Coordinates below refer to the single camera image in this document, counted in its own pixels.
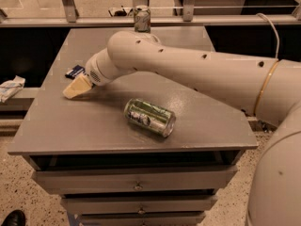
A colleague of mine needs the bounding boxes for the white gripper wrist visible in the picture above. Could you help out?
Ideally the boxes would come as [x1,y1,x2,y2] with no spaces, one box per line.
[63,49,132,99]

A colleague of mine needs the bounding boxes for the dark blue rxbar wrapper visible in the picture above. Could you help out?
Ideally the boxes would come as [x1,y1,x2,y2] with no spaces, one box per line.
[65,65,85,79]

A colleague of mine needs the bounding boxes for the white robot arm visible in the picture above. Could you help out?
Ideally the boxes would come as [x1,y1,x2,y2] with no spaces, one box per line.
[63,31,301,226]

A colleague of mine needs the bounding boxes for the dark object behind can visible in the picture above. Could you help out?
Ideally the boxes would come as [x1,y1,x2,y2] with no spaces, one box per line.
[108,8,133,17]

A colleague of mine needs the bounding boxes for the green soda can lying down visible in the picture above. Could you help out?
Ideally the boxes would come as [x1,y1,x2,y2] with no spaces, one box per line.
[123,98,176,137]

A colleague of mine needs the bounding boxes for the upright white green soda can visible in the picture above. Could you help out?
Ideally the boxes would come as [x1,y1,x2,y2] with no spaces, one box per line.
[134,5,151,33]

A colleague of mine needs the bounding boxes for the white crumpled packet on ledge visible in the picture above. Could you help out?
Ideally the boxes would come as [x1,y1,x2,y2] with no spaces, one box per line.
[0,76,25,103]

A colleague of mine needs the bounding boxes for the grey drawer cabinet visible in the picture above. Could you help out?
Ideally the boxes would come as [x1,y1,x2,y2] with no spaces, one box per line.
[8,26,259,226]

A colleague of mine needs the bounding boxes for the top grey drawer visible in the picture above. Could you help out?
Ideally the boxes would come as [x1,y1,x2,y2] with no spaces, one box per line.
[32,166,237,195]

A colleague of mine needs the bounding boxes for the grey drawer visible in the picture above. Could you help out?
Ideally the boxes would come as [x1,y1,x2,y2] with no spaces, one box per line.
[61,195,217,215]
[32,166,237,195]
[79,212,205,226]

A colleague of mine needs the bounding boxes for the middle grey drawer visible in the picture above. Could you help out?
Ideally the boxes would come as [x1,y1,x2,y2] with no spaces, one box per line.
[61,195,217,215]

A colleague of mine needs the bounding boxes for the black shoe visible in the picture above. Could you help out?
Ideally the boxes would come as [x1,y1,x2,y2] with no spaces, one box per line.
[1,210,26,226]

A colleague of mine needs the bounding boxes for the bottom grey drawer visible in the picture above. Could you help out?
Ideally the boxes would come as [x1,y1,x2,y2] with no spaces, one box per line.
[79,212,205,226]

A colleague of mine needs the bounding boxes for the white cable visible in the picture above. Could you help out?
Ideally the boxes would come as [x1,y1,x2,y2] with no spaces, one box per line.
[256,12,280,59]

